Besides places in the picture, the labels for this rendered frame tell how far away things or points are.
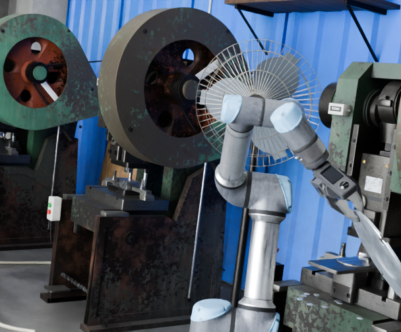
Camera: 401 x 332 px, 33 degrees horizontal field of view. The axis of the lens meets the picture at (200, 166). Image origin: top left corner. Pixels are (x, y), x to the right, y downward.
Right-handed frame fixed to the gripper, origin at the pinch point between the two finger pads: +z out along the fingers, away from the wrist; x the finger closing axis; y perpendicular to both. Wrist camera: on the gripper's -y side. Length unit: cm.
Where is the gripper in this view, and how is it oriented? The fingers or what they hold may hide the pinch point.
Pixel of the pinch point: (359, 217)
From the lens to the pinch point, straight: 181.4
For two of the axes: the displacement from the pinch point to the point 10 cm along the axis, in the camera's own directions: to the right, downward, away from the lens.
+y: -2.6, -1.3, 9.6
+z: 5.9, 7.7, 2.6
